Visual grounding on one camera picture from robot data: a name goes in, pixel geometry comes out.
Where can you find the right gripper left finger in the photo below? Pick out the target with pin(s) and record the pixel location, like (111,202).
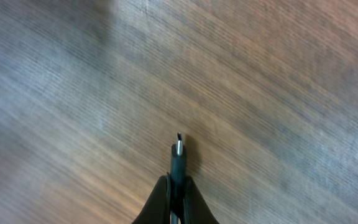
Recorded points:
(157,207)

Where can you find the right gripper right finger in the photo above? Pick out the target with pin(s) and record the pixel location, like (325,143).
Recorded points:
(195,208)

